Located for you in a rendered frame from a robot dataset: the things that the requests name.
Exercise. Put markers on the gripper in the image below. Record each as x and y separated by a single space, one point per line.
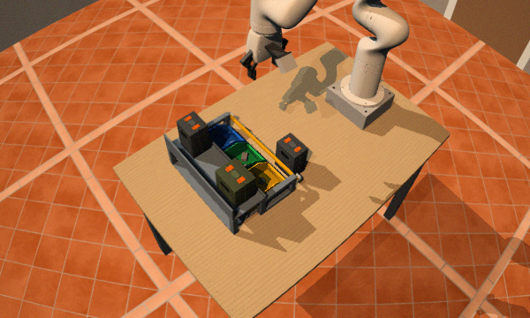
256 52

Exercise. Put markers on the yellow thin bar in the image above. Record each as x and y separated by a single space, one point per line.
261 145

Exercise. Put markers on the green bin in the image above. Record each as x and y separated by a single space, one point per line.
253 157

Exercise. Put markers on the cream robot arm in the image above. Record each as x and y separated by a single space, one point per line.
389 27

